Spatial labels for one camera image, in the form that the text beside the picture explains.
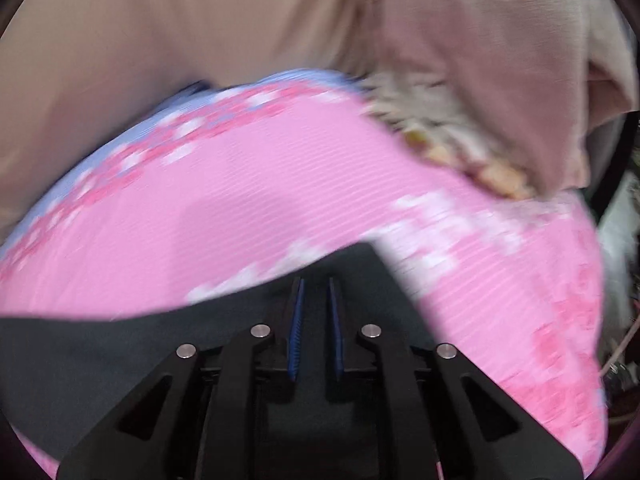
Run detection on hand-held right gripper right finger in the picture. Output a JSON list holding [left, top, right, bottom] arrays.
[[327, 276, 584, 480]]

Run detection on dark grey pants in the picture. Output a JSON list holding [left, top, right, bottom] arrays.
[[0, 244, 437, 480]]

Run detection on floral patterned cloth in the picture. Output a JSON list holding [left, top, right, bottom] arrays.
[[360, 71, 543, 202]]

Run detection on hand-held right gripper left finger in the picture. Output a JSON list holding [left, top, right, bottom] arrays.
[[57, 276, 305, 480]]

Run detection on dusty pink cloth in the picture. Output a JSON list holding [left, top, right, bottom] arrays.
[[357, 0, 640, 198]]

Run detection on pink floral bedsheet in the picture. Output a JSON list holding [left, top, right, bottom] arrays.
[[0, 67, 612, 480]]

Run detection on beige cloth backdrop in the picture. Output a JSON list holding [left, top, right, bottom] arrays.
[[0, 0, 388, 241]]

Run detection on white cloth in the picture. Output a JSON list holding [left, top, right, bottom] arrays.
[[597, 180, 640, 341]]

